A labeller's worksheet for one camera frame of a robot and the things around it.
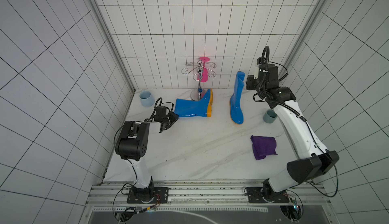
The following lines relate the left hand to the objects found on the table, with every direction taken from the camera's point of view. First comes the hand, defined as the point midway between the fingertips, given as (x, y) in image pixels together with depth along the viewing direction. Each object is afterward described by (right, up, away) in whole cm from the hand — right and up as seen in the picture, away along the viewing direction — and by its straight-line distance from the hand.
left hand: (176, 118), depth 101 cm
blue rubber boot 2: (+5, +7, +9) cm, 12 cm away
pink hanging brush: (+20, +33, +10) cm, 40 cm away
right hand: (+43, +26, -26) cm, 57 cm away
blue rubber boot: (+40, +13, -3) cm, 42 cm away
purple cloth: (+53, -15, -13) cm, 57 cm away
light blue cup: (-22, +14, +5) cm, 27 cm away
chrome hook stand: (+16, +33, -9) cm, 37 cm away
